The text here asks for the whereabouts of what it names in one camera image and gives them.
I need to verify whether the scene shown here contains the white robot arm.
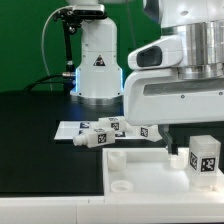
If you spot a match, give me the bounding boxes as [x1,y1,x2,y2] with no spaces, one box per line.
[66,0,224,130]

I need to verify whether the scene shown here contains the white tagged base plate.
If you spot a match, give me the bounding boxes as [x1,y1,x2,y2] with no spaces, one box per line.
[54,121,141,140]

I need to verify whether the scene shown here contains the black cables on table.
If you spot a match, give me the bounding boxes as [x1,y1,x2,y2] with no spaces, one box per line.
[23,72,77,93]

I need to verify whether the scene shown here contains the grey camera cable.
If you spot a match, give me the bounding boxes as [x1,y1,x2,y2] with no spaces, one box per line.
[41,6,64,92]

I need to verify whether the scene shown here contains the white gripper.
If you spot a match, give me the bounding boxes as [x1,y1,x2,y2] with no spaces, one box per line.
[124,69,224,155]

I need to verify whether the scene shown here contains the white front fence bar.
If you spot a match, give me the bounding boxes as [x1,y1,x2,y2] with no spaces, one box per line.
[0,197,224,224]

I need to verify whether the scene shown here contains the white square tabletop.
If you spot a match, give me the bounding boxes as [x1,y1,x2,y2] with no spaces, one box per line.
[103,148,224,195]

